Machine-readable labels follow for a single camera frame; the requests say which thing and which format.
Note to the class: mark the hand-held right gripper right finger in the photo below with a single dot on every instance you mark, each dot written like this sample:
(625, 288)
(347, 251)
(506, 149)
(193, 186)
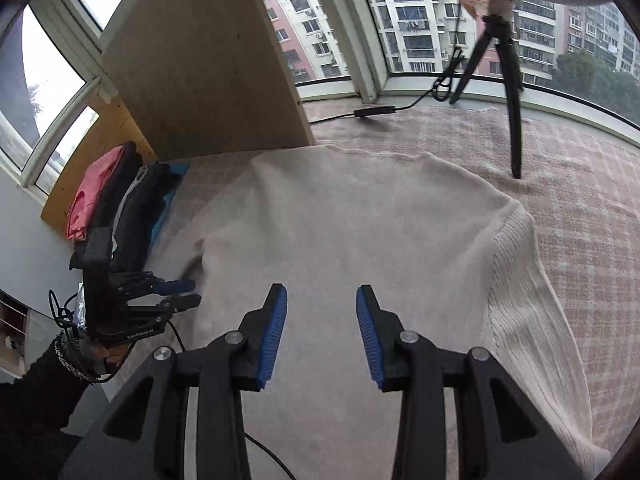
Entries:
(370, 340)

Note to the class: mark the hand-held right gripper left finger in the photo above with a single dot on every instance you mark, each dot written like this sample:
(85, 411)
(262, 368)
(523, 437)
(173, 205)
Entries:
(272, 340)

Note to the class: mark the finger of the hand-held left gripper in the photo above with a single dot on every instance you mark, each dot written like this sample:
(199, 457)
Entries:
(177, 286)
(182, 302)

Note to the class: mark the cream knit cardigan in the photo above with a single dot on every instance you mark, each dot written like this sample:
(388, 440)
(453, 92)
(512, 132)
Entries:
(350, 220)

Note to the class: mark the person's left forearm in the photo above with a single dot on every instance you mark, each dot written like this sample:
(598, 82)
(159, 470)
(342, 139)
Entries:
(40, 395)

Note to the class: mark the person's left hand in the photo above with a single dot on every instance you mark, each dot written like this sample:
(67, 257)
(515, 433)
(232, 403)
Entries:
(114, 355)

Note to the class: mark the dark garment with grey trim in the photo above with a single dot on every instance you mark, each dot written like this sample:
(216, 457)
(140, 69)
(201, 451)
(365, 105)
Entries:
(142, 215)

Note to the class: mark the pink garment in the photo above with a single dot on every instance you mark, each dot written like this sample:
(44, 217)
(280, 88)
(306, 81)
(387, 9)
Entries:
(90, 195)

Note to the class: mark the white shelf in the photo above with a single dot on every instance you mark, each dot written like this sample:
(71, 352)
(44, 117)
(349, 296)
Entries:
(15, 310)

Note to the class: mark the black garment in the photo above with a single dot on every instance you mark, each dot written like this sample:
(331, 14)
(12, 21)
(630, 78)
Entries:
(120, 180)

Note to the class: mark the light wooden ledge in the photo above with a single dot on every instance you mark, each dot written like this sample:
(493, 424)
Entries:
(115, 125)

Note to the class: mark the light wooden panel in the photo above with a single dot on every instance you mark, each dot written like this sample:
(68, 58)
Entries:
(200, 70)

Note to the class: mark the black tripod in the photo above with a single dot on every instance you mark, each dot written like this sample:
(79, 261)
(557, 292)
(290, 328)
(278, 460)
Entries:
(512, 85)

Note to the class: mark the green trees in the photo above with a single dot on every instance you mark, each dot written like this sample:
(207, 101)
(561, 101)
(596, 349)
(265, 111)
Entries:
(600, 80)

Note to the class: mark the white window frame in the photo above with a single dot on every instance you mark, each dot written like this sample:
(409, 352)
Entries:
(360, 50)

